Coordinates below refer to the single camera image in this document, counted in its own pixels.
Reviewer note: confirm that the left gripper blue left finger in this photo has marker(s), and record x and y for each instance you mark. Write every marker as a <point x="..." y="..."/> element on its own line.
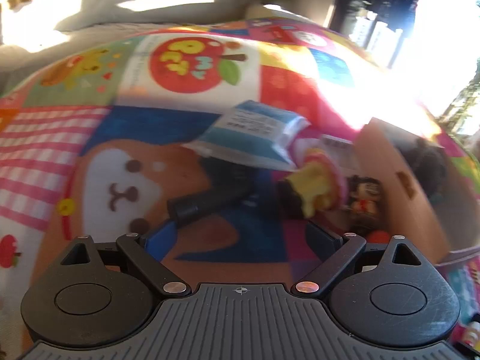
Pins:
<point x="159" y="241"/>

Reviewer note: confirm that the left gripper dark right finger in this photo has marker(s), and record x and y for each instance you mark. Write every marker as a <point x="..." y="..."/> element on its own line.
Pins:
<point x="321" y="240"/>

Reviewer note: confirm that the red cartoon boy figurine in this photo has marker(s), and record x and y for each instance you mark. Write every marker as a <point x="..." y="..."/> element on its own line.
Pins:
<point x="365" y="201"/>

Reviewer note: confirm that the yellow pink toy cake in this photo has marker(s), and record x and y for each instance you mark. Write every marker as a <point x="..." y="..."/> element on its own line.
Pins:
<point x="319" y="185"/>

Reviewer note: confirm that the white battery charger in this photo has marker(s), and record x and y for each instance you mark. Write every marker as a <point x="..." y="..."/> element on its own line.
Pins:
<point x="342" y="153"/>

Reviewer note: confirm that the blue wet wipes pack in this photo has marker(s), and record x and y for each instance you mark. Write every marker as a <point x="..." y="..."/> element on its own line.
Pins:
<point x="252" y="134"/>

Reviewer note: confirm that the black plush toy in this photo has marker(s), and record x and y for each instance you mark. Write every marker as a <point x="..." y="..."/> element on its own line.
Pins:
<point x="428" y="166"/>

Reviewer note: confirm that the open cardboard box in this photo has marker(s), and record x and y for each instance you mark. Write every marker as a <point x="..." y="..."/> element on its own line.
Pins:
<point x="444" y="228"/>

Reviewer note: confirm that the colourful cartoon play mat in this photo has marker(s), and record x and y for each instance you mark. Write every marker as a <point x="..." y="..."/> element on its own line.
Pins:
<point x="92" y="148"/>

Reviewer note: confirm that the grey sofa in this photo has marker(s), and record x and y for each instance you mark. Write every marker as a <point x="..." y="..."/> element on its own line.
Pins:
<point x="37" y="33"/>

